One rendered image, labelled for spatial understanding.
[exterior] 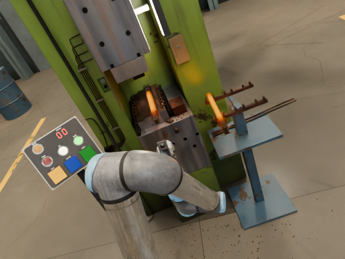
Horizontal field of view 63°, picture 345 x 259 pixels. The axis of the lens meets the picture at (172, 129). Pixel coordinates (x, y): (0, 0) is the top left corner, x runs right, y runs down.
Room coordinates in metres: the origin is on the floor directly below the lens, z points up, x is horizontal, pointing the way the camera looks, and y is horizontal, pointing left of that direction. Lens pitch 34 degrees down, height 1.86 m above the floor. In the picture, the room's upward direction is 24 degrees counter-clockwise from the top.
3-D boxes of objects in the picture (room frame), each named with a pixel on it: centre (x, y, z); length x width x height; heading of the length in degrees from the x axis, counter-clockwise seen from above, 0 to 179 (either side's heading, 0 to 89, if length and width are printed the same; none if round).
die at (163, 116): (1.77, 0.08, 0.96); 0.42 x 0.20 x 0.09; 178
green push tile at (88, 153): (1.41, 0.51, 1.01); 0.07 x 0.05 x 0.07; 113
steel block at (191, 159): (1.77, 0.03, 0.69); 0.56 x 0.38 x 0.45; 178
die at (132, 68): (1.77, 0.08, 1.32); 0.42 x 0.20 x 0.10; 178
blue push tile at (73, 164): (1.37, 0.60, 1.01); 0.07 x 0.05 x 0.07; 113
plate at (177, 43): (1.68, -0.23, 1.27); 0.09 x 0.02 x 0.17; 88
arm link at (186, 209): (0.91, 0.07, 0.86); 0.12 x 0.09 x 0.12; 61
